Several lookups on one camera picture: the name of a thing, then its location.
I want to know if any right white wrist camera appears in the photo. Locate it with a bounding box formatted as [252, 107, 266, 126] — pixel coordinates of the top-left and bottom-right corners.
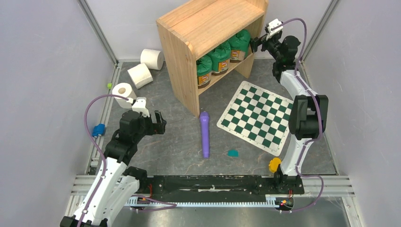
[265, 19, 283, 40]

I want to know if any green white chessboard mat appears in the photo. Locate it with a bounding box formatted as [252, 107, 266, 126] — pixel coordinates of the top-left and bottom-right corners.
[217, 81, 293, 157]

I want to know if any purple toy microphone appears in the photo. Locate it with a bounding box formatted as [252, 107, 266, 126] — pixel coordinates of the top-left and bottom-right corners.
[199, 112, 210, 158]

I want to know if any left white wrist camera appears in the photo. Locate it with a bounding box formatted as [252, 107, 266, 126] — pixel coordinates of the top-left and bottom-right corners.
[126, 97, 150, 117]

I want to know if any yellow toy piece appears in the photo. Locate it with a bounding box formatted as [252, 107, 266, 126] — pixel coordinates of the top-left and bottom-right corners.
[268, 157, 281, 173]

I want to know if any teal small block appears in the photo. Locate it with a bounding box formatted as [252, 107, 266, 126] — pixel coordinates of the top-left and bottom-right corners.
[227, 150, 239, 157]

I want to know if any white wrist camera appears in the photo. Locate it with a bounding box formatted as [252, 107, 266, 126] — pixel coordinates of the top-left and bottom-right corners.
[265, 19, 283, 40]
[126, 97, 150, 117]

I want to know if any purple cable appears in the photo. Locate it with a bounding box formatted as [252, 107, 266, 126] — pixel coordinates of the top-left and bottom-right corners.
[270, 17, 325, 214]
[77, 94, 178, 227]

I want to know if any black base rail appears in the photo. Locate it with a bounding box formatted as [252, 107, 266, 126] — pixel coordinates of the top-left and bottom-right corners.
[137, 175, 305, 203]

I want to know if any wooden shelf unit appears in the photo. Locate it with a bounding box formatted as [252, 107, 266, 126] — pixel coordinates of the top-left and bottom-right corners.
[156, 0, 269, 117]

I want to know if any white toilet roll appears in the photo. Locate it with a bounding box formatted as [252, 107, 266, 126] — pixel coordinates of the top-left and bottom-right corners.
[128, 63, 153, 89]
[112, 83, 137, 109]
[140, 49, 165, 70]

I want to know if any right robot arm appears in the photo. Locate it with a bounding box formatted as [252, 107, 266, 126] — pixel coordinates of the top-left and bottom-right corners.
[250, 33, 328, 193]

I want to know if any white toilet roll back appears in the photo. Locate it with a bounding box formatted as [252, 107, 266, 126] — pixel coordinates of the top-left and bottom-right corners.
[140, 49, 165, 70]

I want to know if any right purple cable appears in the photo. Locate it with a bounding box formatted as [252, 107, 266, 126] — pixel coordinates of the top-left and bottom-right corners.
[270, 17, 325, 214]

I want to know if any blue toy car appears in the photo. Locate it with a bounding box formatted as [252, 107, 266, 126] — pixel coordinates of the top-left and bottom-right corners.
[91, 123, 105, 138]

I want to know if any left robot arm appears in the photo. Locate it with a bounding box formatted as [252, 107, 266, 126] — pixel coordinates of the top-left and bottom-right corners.
[60, 110, 166, 227]

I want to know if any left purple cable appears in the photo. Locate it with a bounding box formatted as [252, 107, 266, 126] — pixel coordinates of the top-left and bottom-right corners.
[77, 94, 178, 227]

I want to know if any white toilet roll front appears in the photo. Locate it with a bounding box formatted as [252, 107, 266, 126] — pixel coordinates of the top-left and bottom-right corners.
[112, 83, 137, 109]

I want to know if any green roll orange label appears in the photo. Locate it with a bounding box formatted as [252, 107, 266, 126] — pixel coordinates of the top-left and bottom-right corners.
[207, 41, 231, 75]

